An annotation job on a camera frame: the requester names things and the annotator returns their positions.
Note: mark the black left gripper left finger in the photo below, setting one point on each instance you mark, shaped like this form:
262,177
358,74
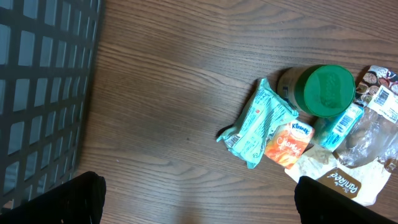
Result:
79,201

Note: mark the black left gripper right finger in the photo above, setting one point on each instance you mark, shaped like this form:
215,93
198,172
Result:
317,203

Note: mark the brown white snack pouch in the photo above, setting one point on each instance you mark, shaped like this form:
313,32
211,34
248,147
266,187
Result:
362,164

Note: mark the orange tissue pack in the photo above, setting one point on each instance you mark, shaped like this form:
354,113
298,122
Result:
289,142

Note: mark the small teal carton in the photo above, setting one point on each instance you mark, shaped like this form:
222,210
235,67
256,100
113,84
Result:
330,132

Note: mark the teal tissue pack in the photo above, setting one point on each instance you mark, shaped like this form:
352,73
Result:
262,115

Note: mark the green capped bottle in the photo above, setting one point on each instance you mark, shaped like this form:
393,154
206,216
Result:
318,90

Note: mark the grey plastic mesh basket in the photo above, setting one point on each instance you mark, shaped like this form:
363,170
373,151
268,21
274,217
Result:
48,53

